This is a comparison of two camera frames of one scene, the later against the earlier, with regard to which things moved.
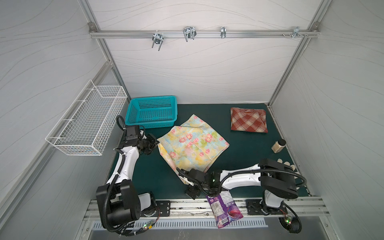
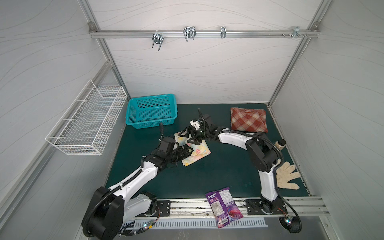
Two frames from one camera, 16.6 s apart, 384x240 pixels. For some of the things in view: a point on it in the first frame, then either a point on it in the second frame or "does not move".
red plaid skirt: [253, 120] does not move
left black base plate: [163, 209] does not move
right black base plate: [253, 207] does not move
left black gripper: [153, 142] -> [187, 153]
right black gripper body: [194, 186] -> [195, 133]
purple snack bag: [224, 208] does not move
